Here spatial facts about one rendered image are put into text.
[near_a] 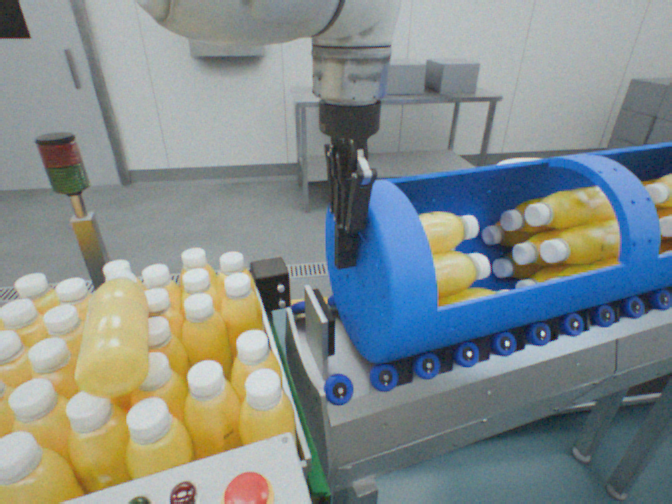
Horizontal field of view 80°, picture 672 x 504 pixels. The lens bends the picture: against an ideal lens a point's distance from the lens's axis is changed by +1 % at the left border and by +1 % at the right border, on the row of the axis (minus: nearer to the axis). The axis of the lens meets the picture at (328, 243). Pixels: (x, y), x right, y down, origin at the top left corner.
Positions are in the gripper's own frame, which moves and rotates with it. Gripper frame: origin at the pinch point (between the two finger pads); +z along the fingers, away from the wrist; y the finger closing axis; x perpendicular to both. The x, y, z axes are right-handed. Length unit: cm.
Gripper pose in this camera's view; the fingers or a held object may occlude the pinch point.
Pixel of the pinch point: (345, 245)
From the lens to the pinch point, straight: 58.0
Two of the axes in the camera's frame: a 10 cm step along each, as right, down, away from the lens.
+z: 0.0, 8.7, 5.0
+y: 3.3, 4.7, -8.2
